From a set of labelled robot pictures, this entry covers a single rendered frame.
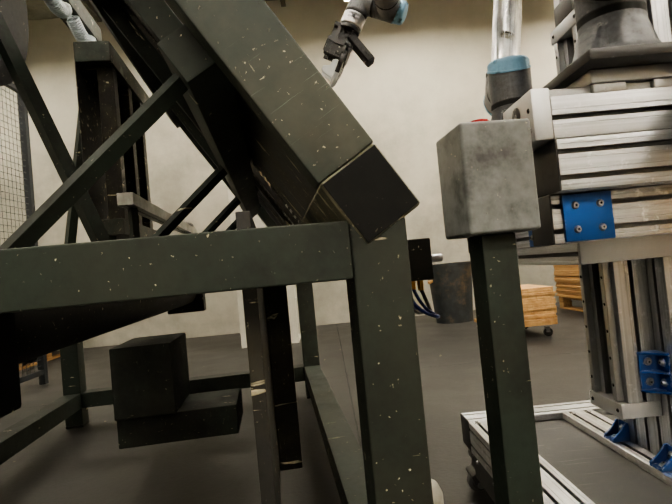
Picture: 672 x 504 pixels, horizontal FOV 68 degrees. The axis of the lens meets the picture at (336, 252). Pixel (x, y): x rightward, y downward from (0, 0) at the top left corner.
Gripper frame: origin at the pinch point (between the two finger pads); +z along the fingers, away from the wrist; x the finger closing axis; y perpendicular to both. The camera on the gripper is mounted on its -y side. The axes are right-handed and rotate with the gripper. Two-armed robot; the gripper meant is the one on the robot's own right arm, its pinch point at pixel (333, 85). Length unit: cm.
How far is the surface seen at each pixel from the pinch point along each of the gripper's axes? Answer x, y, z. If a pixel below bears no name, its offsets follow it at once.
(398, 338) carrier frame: 87, -35, 62
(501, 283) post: 82, -48, 48
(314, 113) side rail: 88, -10, 35
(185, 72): 84, 12, 36
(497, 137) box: 85, -38, 27
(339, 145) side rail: 88, -16, 38
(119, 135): 81, 19, 49
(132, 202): 4, 44, 60
